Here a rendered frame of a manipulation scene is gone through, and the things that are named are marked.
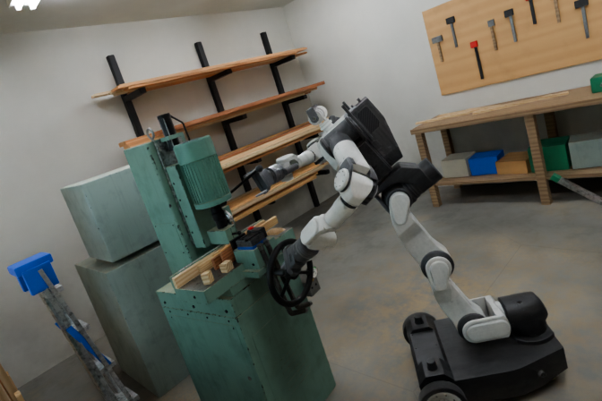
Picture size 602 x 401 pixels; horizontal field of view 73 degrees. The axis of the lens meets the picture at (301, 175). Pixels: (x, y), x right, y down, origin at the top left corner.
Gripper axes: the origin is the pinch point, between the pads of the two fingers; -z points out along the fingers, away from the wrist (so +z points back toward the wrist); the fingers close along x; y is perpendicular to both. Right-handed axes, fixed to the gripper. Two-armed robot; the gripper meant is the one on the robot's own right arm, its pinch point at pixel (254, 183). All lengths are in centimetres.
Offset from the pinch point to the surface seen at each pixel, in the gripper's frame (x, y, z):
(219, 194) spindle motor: -3.8, 6.5, -15.6
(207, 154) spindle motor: -21.3, -0.6, -15.1
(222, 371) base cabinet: 66, 50, -36
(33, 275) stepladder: -20, 81, -74
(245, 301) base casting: 42, 14, -28
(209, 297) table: 31, 10, -44
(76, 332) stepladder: 13, 92, -68
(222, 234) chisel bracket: 12.0, 18.4, -17.4
